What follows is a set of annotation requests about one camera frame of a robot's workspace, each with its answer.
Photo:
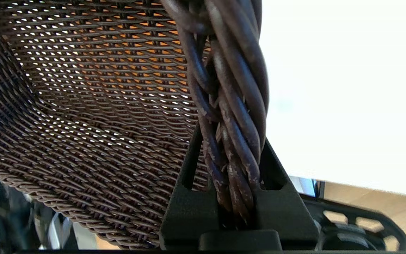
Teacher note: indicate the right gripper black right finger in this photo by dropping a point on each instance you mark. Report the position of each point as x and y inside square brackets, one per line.
[280, 211]

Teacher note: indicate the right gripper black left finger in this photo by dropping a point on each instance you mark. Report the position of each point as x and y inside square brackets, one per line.
[189, 215]

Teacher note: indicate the dark brown wicker basket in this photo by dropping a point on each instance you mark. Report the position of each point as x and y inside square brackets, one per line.
[83, 123]

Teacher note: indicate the orange wicker basket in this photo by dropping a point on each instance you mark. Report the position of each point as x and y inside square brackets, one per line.
[160, 24]

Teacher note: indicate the black perforated robot part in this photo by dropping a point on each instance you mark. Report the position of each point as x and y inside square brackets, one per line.
[347, 240]

